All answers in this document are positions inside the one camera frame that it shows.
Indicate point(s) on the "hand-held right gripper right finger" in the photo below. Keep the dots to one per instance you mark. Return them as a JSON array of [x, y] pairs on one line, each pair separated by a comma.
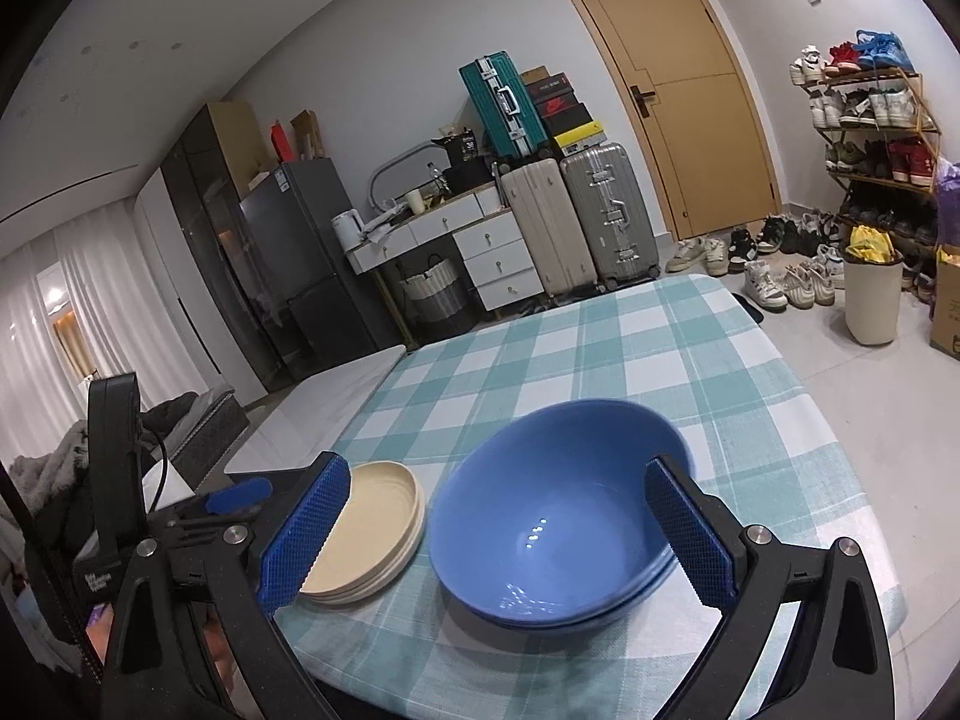
[[686, 540]]

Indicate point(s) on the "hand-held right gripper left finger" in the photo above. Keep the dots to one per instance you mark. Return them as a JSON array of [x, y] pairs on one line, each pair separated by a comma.
[[307, 532]]

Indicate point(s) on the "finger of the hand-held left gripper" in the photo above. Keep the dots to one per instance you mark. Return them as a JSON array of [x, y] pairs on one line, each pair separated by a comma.
[[240, 496]]

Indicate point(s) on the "light blue ribbed bowl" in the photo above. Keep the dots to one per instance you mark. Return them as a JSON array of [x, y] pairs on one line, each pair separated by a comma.
[[645, 583]]

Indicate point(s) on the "dark blue ribbed bowl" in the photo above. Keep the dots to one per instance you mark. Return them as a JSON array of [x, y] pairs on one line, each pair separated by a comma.
[[555, 495]]

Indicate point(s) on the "white box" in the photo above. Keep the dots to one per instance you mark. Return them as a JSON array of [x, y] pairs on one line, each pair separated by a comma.
[[176, 484]]

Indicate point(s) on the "dark grey jacket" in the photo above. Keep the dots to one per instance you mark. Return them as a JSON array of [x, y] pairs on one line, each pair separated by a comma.
[[45, 480]]

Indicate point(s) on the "grey mattress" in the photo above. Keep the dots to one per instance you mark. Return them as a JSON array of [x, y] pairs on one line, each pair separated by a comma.
[[202, 424]]

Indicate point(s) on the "white curtain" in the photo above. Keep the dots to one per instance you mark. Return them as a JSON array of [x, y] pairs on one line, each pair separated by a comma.
[[112, 315]]

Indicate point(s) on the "black glass cabinet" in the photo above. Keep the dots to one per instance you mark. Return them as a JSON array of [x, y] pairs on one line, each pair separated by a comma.
[[202, 225]]

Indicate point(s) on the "pile of floor shoes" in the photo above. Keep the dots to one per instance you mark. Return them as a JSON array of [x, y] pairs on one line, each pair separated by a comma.
[[765, 285]]

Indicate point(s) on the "woven laundry basket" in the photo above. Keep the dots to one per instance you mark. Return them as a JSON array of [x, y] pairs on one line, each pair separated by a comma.
[[439, 300]]

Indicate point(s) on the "dark grey refrigerator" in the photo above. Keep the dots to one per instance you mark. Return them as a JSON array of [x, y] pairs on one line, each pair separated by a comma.
[[315, 240]]

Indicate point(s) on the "white kettle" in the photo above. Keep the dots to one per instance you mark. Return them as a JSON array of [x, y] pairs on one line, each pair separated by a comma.
[[349, 231]]

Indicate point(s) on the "white trash bin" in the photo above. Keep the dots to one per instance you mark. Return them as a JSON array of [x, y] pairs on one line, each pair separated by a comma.
[[870, 307]]

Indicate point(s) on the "silver suitcase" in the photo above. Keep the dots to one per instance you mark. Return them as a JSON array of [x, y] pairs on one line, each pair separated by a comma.
[[607, 210]]

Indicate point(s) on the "white drawer cabinet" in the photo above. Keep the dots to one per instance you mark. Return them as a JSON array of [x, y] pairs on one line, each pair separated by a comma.
[[495, 247]]

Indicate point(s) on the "cream cup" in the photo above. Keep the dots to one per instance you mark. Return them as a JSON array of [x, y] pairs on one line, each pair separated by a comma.
[[414, 201]]

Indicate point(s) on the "yellow plastic bag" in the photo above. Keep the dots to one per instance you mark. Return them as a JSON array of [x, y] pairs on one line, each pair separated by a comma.
[[870, 244]]

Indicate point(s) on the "beige suitcase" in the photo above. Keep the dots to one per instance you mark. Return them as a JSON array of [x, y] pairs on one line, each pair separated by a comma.
[[536, 225]]

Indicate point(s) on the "cat print cardboard box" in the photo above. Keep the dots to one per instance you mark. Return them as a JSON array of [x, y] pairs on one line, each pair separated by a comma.
[[946, 307]]

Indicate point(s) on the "red packet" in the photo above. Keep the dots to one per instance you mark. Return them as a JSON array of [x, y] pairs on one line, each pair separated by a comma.
[[281, 142]]

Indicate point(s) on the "oval mirror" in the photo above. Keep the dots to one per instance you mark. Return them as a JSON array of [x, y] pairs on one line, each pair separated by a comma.
[[405, 172]]

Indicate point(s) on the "flat cardboard piece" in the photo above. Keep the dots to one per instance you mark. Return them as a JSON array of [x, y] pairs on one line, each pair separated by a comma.
[[307, 135]]

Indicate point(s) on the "black bag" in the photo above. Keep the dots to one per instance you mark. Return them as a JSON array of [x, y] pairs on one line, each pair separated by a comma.
[[469, 165]]

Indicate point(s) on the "yellow wooden door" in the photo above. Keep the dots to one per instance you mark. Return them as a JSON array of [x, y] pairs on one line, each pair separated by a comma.
[[675, 127]]

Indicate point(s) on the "black yellow shoe box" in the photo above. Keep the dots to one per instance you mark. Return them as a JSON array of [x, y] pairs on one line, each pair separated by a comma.
[[577, 136]]

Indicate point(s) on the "purple bag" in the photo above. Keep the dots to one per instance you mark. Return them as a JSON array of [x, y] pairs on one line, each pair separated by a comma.
[[949, 195]]

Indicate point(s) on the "red logo shoe box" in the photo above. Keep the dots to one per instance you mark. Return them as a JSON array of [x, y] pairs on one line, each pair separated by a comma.
[[559, 106]]

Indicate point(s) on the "teal suitcase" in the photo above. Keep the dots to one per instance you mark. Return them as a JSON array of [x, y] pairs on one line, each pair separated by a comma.
[[495, 105]]

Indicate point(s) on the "wooden shoe rack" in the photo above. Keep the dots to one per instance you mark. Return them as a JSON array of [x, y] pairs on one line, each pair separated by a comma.
[[892, 73]]

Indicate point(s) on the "shoe rack with shoes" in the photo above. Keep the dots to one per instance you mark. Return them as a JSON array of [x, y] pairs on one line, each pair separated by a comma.
[[847, 52]]

